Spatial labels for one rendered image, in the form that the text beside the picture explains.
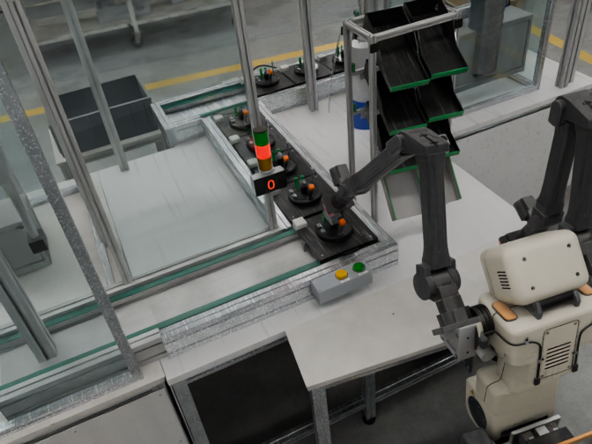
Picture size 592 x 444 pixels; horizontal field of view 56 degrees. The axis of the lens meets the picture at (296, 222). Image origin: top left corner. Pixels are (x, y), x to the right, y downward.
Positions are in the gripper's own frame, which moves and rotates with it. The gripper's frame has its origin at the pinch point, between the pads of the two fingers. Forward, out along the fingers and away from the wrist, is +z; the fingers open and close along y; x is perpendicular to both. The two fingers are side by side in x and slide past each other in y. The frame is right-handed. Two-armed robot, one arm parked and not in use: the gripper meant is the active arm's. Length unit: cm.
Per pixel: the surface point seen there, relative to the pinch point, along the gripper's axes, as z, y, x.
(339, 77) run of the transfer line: 83, -66, -82
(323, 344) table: -7, 24, 43
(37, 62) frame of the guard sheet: -45, 77, -57
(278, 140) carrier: 54, -9, -48
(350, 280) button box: -6.7, 6.9, 26.9
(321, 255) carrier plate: 1.7, 10.2, 14.8
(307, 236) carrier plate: 9.6, 9.8, 5.3
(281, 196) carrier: 27.7, 8.1, -16.4
